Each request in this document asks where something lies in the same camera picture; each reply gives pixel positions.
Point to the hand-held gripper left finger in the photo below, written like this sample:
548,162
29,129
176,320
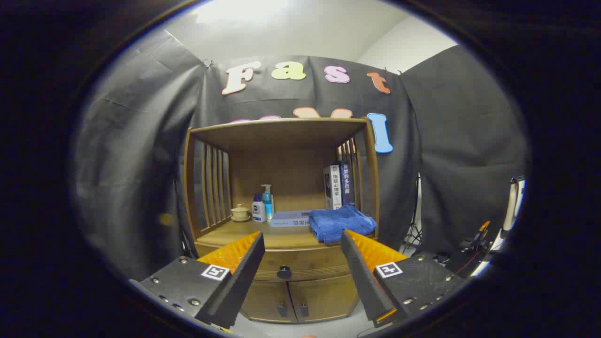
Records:
244,281

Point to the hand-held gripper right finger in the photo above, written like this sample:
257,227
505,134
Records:
364,281

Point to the wooden drawer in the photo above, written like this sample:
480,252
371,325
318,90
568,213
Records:
300,260

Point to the wooden cabinet door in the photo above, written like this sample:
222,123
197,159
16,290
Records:
328,298
265,300

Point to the wooden countertop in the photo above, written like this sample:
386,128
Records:
244,234

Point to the wooden cabinet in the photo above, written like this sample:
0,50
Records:
281,136

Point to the blue folded towel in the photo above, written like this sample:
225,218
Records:
338,223

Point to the black tripod stand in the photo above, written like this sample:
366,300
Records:
413,234

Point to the beige lidded teacup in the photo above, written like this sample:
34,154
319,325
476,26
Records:
240,213

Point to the white lotion bottle blue cap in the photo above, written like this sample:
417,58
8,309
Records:
258,211

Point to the white flat book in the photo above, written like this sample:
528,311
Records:
291,218

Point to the blue pump bottle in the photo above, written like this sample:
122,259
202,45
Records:
268,202

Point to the white standing book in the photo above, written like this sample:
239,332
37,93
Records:
332,188

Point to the dark blue standing book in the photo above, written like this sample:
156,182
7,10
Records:
346,183

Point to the black device with orange tip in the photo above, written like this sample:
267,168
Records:
479,239

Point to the black backdrop cloth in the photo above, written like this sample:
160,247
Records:
141,141

